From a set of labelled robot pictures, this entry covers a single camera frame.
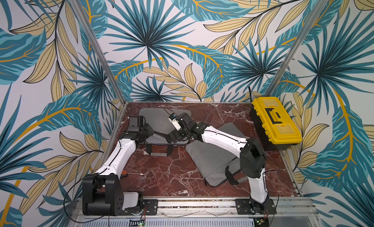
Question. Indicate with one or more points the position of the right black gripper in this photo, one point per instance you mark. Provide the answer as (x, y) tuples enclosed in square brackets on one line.
[(177, 135)]

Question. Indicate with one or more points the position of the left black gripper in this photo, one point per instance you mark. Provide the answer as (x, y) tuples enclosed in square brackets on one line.
[(149, 130)]

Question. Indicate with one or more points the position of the grey laptop bag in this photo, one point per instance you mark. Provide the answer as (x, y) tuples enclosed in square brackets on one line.
[(215, 164), (158, 119)]

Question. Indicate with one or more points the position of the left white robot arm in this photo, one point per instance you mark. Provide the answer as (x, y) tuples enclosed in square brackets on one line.
[(102, 194)]

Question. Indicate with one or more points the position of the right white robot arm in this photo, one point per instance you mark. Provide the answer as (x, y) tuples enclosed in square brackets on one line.
[(252, 157)]

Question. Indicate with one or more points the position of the yellow black toolbox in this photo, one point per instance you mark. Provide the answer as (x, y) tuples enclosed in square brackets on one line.
[(273, 124)]

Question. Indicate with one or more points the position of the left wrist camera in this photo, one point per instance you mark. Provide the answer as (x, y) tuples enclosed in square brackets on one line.
[(136, 123)]

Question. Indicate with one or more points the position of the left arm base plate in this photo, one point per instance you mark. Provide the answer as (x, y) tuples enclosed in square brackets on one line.
[(145, 207)]

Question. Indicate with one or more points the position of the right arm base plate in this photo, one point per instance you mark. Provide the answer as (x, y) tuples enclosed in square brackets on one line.
[(252, 207)]

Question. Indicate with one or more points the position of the left aluminium frame post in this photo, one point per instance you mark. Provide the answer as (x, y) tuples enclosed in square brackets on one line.
[(83, 19)]

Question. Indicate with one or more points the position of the aluminium frame post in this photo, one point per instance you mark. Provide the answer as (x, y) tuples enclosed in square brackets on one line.
[(83, 19), (305, 29)]

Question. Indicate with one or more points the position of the front aluminium rail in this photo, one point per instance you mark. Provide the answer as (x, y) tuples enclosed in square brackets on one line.
[(179, 207)]

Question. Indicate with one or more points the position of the right aluminium frame post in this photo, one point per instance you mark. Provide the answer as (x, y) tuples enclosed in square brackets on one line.
[(305, 29)]

